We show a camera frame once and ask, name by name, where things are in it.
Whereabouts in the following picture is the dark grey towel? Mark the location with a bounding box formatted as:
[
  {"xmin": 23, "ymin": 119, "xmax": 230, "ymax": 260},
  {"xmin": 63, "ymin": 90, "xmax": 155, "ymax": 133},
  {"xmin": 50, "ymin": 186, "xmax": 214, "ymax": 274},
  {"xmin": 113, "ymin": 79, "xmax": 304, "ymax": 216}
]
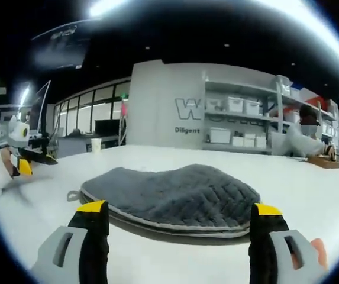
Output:
[{"xmin": 67, "ymin": 163, "xmax": 261, "ymax": 240}]

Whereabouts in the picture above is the black flat screen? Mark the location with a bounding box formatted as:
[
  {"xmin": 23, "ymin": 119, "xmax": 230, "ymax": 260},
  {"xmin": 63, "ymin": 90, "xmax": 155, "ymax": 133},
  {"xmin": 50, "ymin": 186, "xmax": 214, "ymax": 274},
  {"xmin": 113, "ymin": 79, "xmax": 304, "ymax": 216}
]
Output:
[{"xmin": 94, "ymin": 119, "xmax": 120, "ymax": 137}]

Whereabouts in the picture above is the person's left hand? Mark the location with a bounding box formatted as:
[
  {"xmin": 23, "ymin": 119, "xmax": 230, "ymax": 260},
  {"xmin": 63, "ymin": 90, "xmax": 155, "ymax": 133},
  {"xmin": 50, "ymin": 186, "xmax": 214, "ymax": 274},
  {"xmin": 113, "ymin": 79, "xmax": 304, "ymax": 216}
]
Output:
[{"xmin": 2, "ymin": 147, "xmax": 14, "ymax": 178}]

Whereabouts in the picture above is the person's right hand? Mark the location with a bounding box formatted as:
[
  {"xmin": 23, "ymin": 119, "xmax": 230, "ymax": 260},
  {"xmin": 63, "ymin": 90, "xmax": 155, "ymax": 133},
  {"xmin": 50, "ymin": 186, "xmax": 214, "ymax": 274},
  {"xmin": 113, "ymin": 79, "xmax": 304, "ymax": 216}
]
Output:
[{"xmin": 310, "ymin": 238, "xmax": 327, "ymax": 270}]

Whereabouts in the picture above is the curved computer monitor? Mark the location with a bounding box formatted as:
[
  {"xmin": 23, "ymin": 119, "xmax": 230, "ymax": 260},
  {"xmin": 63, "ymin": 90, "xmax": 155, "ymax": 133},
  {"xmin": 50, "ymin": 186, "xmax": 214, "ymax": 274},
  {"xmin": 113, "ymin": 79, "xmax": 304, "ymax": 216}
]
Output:
[{"xmin": 28, "ymin": 79, "xmax": 58, "ymax": 157}]

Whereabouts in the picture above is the grey counter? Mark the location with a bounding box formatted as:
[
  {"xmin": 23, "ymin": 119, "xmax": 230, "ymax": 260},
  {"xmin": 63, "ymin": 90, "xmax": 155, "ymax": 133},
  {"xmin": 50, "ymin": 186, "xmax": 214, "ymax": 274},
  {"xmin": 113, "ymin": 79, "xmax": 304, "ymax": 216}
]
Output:
[{"xmin": 57, "ymin": 134, "xmax": 121, "ymax": 158}]

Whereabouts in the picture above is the hanging dark display screen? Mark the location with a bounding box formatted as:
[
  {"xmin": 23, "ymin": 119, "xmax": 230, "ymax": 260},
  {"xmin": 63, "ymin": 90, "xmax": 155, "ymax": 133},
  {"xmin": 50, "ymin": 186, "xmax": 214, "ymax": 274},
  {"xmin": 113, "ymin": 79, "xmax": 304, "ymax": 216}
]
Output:
[{"xmin": 30, "ymin": 17, "xmax": 92, "ymax": 70}]

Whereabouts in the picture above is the wooden box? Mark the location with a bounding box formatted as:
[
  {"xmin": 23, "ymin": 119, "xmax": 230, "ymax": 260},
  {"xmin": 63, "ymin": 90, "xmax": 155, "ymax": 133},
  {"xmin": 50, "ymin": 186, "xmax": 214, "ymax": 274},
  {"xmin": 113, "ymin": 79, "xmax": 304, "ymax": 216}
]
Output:
[{"xmin": 307, "ymin": 156, "xmax": 339, "ymax": 170}]

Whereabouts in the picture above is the large white storage bin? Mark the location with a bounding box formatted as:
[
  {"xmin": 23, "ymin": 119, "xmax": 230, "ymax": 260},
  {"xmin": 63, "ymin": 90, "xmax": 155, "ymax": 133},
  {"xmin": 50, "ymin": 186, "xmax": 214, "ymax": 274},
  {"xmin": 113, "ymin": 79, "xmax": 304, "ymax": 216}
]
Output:
[{"xmin": 209, "ymin": 127, "xmax": 231, "ymax": 144}]

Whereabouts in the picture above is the grey metal shelf rack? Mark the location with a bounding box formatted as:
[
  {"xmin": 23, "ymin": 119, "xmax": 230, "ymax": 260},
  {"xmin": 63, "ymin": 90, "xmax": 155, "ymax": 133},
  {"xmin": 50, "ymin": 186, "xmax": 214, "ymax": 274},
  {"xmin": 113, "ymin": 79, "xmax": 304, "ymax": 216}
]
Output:
[{"xmin": 201, "ymin": 73, "xmax": 339, "ymax": 154}]

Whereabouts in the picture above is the white lidded storage bin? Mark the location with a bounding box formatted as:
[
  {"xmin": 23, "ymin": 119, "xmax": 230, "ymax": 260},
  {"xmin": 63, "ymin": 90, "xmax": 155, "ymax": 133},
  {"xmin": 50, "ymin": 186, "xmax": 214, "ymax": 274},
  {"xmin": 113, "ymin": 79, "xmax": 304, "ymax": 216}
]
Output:
[
  {"xmin": 244, "ymin": 99, "xmax": 261, "ymax": 115},
  {"xmin": 227, "ymin": 97, "xmax": 244, "ymax": 114}
]

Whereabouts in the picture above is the ceiling light strip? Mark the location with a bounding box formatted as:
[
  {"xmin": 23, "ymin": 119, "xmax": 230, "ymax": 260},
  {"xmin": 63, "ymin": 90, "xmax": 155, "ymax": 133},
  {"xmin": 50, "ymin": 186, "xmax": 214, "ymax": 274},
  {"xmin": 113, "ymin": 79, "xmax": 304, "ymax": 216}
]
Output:
[{"xmin": 88, "ymin": 0, "xmax": 128, "ymax": 17}]

